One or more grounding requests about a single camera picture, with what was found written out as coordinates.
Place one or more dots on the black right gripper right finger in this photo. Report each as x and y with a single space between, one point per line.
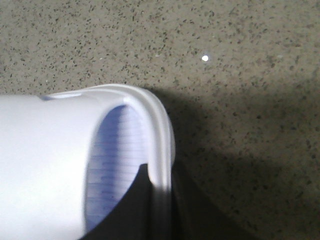
192 217

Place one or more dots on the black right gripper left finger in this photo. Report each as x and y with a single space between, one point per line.
129 220

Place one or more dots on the light blue slipper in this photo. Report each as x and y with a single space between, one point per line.
67 159

